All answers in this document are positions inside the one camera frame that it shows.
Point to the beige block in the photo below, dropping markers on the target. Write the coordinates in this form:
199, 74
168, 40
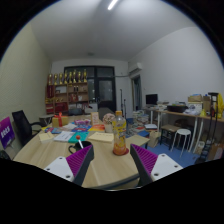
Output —
46, 137

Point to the white wall air conditioner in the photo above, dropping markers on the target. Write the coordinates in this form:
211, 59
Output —
135, 68

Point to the black framed glass door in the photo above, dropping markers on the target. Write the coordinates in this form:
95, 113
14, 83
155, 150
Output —
103, 86

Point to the black pot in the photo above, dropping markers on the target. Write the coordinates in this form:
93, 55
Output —
177, 108

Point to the teal book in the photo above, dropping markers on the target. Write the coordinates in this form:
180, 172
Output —
78, 137

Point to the yellow-labelled orange drink bottle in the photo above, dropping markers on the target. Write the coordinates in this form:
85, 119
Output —
119, 135

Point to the pink flowers in white pot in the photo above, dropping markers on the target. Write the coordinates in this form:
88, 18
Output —
108, 120

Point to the wooden shelf unit with trophies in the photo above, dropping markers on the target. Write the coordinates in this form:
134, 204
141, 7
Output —
66, 93

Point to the cardboard box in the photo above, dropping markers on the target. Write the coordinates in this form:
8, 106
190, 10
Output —
195, 99

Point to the beige orange card box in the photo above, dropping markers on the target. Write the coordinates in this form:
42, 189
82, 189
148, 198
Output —
95, 118

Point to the black office chair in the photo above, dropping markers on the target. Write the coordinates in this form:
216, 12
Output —
21, 125

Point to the white booklet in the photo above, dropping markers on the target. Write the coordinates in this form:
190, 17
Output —
64, 136

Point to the pale yellow notepad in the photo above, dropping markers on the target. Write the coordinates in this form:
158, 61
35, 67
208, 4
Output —
100, 137

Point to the purple sign board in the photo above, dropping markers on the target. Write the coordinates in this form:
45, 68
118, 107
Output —
6, 132

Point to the red lollipop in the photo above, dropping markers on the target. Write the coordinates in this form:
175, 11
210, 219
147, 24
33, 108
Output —
78, 137

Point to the flat round red coaster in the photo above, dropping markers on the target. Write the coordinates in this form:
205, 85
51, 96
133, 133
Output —
126, 152

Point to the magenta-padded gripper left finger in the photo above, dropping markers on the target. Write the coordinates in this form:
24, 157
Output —
58, 166

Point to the ceiling tube light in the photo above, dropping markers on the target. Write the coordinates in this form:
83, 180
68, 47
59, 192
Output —
112, 4

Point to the long wooden side desk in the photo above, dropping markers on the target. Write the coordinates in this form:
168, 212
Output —
196, 115

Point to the computer monitor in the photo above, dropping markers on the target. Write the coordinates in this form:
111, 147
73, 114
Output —
151, 99

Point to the black mug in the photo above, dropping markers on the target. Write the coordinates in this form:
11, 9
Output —
75, 147

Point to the yellow gift box red ribbon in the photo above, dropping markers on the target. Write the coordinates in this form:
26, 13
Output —
60, 120

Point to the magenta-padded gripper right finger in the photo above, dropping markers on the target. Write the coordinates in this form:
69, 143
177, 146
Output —
165, 166

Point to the white round stool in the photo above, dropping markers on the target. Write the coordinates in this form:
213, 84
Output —
182, 132

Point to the brown wooden stool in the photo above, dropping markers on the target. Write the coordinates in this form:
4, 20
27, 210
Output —
170, 127

